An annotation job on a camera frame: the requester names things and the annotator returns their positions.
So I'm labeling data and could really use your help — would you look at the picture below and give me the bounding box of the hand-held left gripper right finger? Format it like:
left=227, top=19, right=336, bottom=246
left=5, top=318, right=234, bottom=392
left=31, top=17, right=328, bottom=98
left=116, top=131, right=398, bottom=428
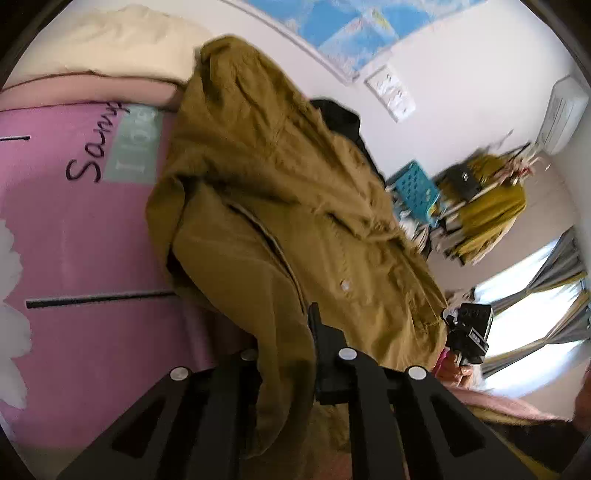
left=308, top=302, right=539, bottom=480

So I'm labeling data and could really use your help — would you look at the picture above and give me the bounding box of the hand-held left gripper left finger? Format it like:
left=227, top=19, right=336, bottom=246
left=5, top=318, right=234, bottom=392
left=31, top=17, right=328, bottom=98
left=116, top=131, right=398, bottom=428
left=58, top=348, right=264, bottom=480

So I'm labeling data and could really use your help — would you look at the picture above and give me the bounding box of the olive brown jacket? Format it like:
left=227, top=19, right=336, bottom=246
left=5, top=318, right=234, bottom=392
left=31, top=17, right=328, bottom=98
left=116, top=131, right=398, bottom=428
left=145, top=34, right=448, bottom=462

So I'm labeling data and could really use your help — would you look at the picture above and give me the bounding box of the person's right hand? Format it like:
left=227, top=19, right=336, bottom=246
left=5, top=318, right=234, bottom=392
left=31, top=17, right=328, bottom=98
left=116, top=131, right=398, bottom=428
left=436, top=348, right=476, bottom=388

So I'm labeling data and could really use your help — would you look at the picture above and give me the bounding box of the bright window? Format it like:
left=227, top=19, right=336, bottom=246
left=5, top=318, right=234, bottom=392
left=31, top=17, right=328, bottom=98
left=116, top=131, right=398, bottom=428
left=473, top=240, right=591, bottom=398

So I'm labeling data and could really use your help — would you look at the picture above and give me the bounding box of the grey curtain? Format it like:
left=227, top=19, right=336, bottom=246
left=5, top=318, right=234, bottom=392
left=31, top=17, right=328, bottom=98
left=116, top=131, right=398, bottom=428
left=480, top=226, right=591, bottom=379

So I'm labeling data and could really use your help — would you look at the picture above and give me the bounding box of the black handbag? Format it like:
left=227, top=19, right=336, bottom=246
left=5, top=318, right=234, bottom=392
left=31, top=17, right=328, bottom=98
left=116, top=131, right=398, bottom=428
left=445, top=165, right=483, bottom=201

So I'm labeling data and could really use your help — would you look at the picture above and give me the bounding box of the teal plastic basket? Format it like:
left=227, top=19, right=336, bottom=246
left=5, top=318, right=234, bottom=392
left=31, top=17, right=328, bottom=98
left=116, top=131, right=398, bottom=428
left=385, top=161, right=441, bottom=227

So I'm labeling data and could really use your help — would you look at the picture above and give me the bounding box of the pink daisy print bedsheet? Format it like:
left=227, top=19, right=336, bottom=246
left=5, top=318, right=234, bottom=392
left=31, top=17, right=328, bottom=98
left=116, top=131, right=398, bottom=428
left=0, top=102, right=259, bottom=444

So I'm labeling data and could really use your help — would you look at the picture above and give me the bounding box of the white air conditioner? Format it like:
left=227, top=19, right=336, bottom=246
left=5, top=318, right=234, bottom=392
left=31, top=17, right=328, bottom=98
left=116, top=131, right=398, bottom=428
left=536, top=76, right=589, bottom=155

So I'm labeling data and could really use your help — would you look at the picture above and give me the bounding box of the black garment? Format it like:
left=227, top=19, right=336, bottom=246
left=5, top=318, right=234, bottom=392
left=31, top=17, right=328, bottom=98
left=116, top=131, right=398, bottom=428
left=309, top=98, right=386, bottom=185

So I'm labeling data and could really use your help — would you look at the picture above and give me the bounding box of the pale pink folded cloth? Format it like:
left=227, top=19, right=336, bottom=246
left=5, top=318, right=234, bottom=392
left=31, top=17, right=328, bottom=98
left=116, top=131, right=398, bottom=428
left=0, top=74, right=185, bottom=114

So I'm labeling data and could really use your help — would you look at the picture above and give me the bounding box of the cream folded cloth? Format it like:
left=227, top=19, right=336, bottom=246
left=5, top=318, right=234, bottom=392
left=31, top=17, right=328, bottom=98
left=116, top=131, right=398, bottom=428
left=2, top=4, right=213, bottom=90

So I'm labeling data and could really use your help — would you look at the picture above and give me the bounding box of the white wall switch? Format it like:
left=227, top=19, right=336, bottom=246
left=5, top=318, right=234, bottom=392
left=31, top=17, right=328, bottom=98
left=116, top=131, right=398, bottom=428
left=390, top=99, right=416, bottom=123

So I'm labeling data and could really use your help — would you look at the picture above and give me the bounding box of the colourful wall map poster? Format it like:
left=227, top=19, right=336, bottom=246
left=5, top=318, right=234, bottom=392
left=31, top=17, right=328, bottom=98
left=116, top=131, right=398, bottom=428
left=231, top=0, right=485, bottom=84

